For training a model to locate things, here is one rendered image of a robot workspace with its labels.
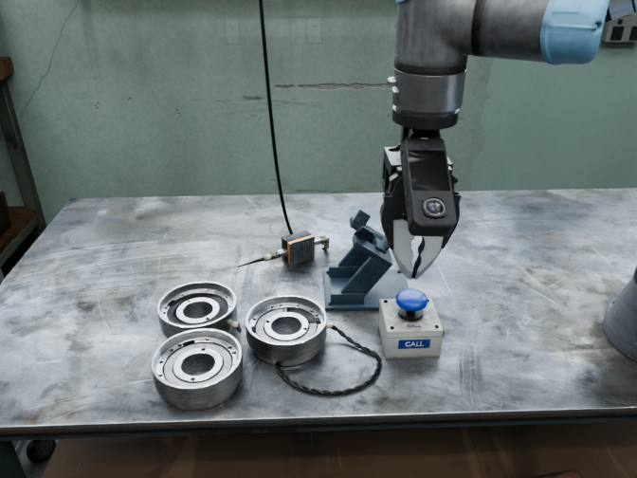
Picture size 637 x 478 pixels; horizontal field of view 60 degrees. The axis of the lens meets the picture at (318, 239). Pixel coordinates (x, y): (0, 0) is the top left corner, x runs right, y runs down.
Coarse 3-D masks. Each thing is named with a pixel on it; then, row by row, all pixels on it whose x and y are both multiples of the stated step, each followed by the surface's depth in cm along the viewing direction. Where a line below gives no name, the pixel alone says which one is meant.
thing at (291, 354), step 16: (256, 304) 74; (272, 304) 76; (288, 304) 76; (304, 304) 76; (256, 320) 73; (272, 320) 73; (288, 320) 74; (304, 320) 73; (320, 320) 73; (256, 336) 69; (272, 336) 70; (288, 336) 70; (320, 336) 70; (256, 352) 70; (272, 352) 68; (288, 352) 68; (304, 352) 69
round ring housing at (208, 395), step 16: (176, 336) 69; (192, 336) 70; (208, 336) 70; (224, 336) 69; (160, 352) 67; (192, 352) 68; (208, 352) 68; (240, 352) 66; (160, 368) 65; (176, 368) 65; (192, 368) 68; (208, 368) 69; (240, 368) 65; (160, 384) 62; (208, 384) 61; (224, 384) 63; (176, 400) 62; (192, 400) 62; (208, 400) 62; (224, 400) 64
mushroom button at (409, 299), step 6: (402, 294) 71; (408, 294) 70; (414, 294) 70; (420, 294) 70; (396, 300) 70; (402, 300) 70; (408, 300) 69; (414, 300) 69; (420, 300) 69; (426, 300) 70; (402, 306) 69; (408, 306) 69; (414, 306) 69; (420, 306) 69; (426, 306) 70; (408, 312) 71; (414, 312) 71
